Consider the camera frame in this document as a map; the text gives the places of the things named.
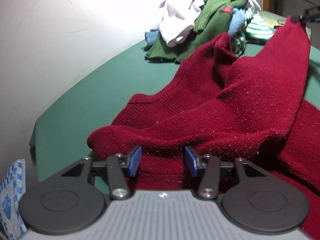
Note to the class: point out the green white striped garment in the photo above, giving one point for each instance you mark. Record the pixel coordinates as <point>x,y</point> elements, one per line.
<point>253,30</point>

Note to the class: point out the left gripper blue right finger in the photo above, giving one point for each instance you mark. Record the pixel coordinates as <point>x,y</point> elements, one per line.
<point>206,169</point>

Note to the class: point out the light blue garment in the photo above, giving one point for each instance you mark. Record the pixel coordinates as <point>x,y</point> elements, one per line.
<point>237,21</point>

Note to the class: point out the blue white checkered towel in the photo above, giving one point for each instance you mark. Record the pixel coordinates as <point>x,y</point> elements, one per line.
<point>12,189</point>

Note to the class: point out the pale patterned bed sheet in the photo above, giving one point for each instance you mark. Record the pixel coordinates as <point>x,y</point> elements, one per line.
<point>272,20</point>

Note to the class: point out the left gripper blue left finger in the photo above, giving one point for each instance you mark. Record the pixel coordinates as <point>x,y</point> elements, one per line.
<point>119,167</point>

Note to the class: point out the dark red knit sweater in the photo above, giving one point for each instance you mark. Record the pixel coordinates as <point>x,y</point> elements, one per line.
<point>230,107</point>

